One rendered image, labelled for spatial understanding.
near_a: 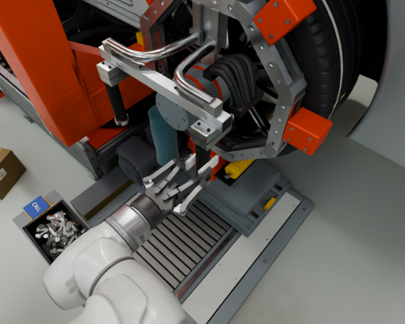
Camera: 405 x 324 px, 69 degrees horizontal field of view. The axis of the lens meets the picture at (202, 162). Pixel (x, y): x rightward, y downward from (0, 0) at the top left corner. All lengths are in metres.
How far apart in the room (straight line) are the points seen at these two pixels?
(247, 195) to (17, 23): 1.06
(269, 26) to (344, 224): 1.25
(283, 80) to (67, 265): 0.58
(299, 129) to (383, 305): 1.06
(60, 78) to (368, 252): 1.54
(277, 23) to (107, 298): 0.59
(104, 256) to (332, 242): 1.28
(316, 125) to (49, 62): 0.81
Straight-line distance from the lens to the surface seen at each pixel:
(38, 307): 1.60
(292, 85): 0.73
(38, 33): 1.04
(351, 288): 1.60
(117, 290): 0.51
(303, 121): 0.78
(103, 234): 0.61
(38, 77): 1.08
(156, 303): 0.50
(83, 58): 1.15
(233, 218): 1.39
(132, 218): 0.61
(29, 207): 1.22
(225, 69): 0.64
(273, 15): 0.67
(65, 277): 0.60
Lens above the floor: 1.41
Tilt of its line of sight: 52 degrees down
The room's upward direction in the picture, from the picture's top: straight up
